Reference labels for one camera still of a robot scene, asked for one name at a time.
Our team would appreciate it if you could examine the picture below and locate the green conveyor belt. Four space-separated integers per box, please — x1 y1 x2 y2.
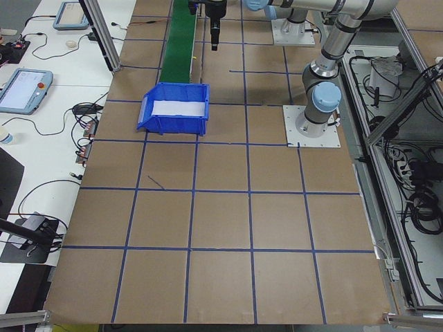
161 0 201 84

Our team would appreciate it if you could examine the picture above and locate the white foam sheet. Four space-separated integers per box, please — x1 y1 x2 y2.
151 100 205 117

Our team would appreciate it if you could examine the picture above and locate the blue plastic storage bin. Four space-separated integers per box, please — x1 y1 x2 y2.
136 82 211 136

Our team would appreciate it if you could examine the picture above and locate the light blue teach pendant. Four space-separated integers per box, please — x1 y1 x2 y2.
0 68 54 116
52 1 91 31

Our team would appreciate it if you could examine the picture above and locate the white power strip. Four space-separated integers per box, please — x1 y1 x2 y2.
390 147 416 190

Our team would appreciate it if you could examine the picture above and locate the black power brick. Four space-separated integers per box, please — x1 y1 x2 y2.
410 160 433 184

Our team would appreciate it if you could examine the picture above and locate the black flat panel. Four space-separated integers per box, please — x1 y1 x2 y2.
0 147 26 222

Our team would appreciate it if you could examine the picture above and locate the grey device on stand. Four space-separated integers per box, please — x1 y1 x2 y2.
21 213 48 233

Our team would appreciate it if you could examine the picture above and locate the black stand pole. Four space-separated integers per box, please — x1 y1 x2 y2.
0 217 53 245

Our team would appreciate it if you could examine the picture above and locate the black stand base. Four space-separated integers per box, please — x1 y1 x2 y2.
0 217 60 264

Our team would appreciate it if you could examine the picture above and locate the aluminium profile bar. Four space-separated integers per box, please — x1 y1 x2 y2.
382 311 443 325
0 310 52 325

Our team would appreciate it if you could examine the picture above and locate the white square base plate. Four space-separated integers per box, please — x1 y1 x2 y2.
282 104 342 149
271 17 316 46

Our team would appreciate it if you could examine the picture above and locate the aluminium profile post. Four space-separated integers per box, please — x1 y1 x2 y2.
78 0 122 73

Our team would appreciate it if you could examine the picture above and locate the V-shaped metal frame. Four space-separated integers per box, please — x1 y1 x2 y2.
338 6 443 314

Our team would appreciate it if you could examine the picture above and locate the black cable bundle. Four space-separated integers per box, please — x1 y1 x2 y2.
401 188 443 237

